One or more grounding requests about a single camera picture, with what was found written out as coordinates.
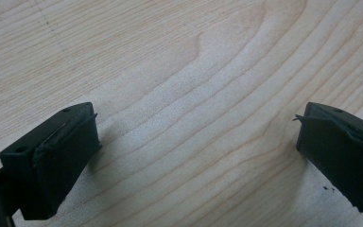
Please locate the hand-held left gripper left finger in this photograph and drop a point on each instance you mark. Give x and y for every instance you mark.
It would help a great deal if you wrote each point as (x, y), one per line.
(53, 160)

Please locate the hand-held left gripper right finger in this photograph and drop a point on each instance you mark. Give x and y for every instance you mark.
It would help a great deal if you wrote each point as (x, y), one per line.
(343, 151)

